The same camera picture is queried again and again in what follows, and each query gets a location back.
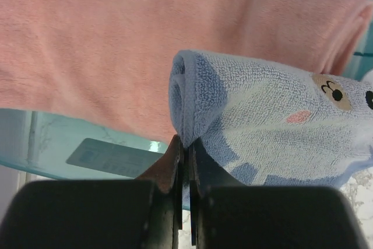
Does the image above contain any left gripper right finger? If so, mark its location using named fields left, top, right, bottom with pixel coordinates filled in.
left=188, top=141, right=368, bottom=248

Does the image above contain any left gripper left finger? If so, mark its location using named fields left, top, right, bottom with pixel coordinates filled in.
left=1, top=136, right=184, bottom=248

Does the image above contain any blue cloth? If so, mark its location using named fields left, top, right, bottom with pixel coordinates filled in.
left=168, top=50, right=372, bottom=188

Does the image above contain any pink towel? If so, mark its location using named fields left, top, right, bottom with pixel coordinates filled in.
left=1, top=0, right=372, bottom=142

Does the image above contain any teal transparent plastic bin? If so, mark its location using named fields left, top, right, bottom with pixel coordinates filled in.
left=0, top=0, right=373, bottom=212

